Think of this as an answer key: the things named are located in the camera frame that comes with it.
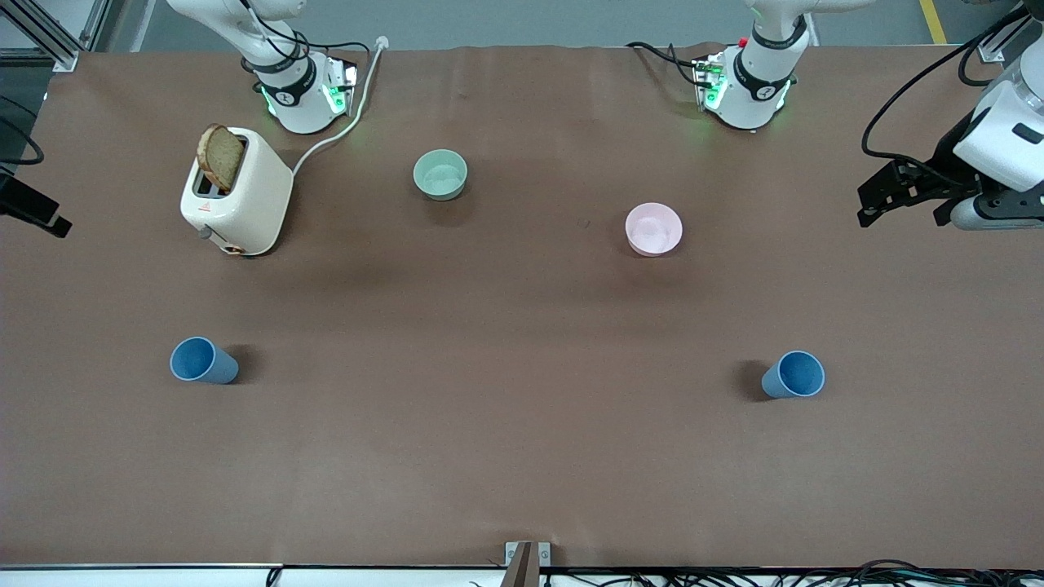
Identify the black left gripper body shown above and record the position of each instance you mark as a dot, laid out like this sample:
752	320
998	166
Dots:
948	169

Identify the blue plastic cup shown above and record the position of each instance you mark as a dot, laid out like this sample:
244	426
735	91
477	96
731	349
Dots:
795	375
200	361

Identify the brown bread slice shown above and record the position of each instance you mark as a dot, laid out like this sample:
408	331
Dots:
220	159

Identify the cream white toaster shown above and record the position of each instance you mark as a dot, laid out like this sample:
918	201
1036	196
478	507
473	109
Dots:
253	204

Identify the pink bowl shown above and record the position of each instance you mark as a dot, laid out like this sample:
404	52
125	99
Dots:
653	230

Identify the brown table cloth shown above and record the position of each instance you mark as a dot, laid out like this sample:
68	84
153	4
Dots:
522	326

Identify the green bowl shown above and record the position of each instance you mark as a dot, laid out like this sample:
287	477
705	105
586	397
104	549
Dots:
440	175

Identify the aluminium frame profile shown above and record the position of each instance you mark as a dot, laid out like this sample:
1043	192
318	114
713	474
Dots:
59	46
999	49

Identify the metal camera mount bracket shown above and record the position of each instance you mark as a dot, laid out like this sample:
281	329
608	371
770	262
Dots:
522	564

